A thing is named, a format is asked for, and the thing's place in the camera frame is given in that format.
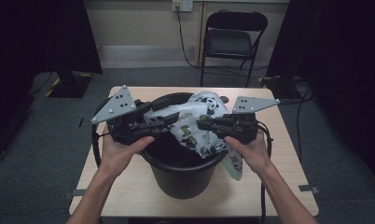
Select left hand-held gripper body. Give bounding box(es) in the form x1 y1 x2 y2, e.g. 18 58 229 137
90 84 152 146

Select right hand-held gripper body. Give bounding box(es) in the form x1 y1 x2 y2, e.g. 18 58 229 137
224 95 281 145

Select panda print garbage bag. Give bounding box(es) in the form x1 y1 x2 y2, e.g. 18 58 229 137
144 91 244 182

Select dark grey trash bin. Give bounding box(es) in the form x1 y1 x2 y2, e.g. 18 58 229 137
138 91 229 200

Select person's right hand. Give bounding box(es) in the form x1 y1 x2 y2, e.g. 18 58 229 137
224 132 275 176

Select person's left hand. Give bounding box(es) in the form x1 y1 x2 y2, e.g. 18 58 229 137
98 125 156 179

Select black stand base yellow stripes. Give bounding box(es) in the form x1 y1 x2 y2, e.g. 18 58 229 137
45 70 93 99

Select black folding chair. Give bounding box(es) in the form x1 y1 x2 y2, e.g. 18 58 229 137
201 9 269 88

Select black curtain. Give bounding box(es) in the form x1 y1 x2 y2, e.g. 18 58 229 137
0 0 104 162
266 0 375 188

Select left hand-held gripper cable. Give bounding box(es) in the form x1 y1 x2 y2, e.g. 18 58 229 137
90 97 112 169

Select hand-held gripper cable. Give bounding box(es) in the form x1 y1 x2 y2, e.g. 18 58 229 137
257 120 273 224
90 97 112 169

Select right hand-held gripper cable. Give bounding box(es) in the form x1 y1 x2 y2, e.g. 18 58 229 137
257 120 273 224

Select thin black floor cable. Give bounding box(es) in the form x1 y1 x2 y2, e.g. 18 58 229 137
28 72 54 97

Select white wall power outlet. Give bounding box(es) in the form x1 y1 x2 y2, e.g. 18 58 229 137
172 0 194 13

